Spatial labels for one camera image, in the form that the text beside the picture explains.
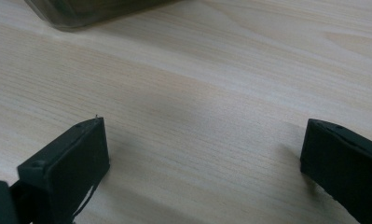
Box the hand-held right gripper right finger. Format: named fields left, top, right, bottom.
left=299, top=118, right=372, bottom=224

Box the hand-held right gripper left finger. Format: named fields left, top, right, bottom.
left=17, top=117, right=111, bottom=224

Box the transparent brown plastic container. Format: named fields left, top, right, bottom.
left=23, top=0, right=182, bottom=33

